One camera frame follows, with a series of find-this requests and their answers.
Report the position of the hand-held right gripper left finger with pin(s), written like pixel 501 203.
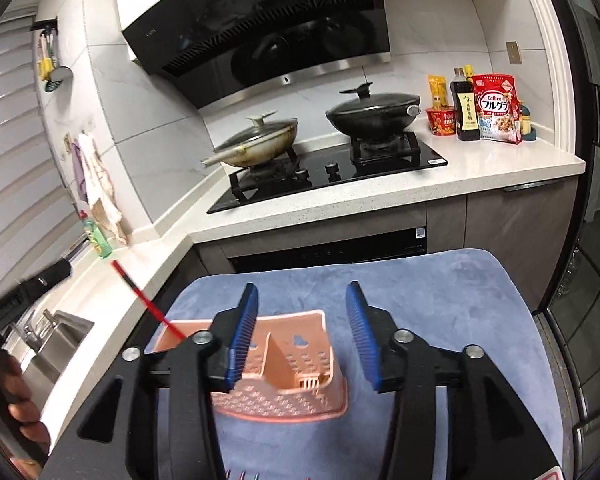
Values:
pixel 245 330

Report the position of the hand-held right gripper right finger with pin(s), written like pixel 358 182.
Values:
pixel 360 330

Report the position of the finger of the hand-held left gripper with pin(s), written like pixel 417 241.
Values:
pixel 47 277

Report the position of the pink plastic utensil basket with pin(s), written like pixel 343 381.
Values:
pixel 285 390

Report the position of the red chopstick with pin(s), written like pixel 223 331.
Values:
pixel 145 300

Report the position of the person's left hand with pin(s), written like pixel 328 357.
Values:
pixel 27 412

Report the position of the chrome faucet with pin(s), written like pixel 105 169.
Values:
pixel 30 332

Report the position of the stainless steel sink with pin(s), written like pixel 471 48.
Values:
pixel 55 345

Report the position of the green dish soap bottle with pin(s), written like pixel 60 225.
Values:
pixel 99 242

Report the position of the black built-in dishwasher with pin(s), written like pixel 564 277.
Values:
pixel 330 250

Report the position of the blue fleece mat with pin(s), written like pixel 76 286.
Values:
pixel 455 310

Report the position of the beige hanging dish cloth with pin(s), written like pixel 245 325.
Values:
pixel 100 185

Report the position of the purple hanging cloth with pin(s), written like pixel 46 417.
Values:
pixel 78 170

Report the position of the white window blind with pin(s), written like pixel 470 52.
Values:
pixel 10 160

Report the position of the black gas stove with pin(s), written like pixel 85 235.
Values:
pixel 380 170

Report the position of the grey base cabinet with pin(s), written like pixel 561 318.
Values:
pixel 505 230

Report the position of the beige wok with glass lid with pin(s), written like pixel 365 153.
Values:
pixel 260 142

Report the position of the metal hanging strainer ladle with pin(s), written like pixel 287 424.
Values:
pixel 60 77

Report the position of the yellow hanging utensil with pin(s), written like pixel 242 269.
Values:
pixel 45 69

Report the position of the black wok with lid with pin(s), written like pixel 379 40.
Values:
pixel 370 115

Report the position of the red instant noodle cup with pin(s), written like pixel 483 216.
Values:
pixel 440 121

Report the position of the dark soy sauce bottle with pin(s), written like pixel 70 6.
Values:
pixel 465 110

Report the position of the yellow snack packet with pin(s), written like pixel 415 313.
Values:
pixel 437 90

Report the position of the red cereal bag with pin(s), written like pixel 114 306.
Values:
pixel 495 110

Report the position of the teal seasoning holder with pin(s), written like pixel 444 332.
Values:
pixel 529 132

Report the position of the black framed glass door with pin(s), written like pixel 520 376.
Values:
pixel 595 210

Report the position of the yellow capped bottle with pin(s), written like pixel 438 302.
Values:
pixel 469 71

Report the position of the black range hood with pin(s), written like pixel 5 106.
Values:
pixel 280 35

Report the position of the black wall utensil rack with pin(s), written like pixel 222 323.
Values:
pixel 45 24

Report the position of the brass wall outlet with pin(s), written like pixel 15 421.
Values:
pixel 514 52

